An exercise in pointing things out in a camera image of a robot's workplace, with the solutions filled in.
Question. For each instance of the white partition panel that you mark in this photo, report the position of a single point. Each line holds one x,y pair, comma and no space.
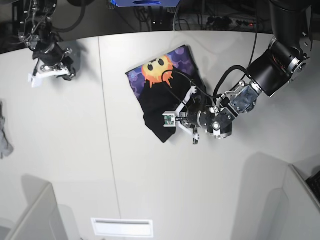
29,210
291,212

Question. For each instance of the black T-shirt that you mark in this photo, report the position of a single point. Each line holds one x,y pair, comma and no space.
161,85

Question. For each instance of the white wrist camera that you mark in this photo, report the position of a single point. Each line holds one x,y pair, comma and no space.
170,120
37,79

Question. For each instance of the grey cloth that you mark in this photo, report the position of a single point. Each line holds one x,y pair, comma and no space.
6,148

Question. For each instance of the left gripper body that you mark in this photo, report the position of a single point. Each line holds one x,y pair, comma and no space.
198,114

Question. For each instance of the white left partition panel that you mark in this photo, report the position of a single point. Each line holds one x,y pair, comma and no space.
29,210

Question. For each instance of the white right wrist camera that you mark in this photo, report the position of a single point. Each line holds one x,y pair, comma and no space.
37,79

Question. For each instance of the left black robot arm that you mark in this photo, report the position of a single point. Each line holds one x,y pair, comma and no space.
237,91

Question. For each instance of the white right partition panel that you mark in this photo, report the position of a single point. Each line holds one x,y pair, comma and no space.
291,212

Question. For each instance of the black keyboard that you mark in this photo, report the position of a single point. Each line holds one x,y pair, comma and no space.
314,184

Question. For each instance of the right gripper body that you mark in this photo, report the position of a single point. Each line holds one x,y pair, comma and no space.
51,54

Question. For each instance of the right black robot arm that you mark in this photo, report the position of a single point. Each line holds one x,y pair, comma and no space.
39,35

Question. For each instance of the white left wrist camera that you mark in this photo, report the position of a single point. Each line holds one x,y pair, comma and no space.
170,120

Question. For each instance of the blue box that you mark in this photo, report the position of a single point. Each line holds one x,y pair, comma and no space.
145,3

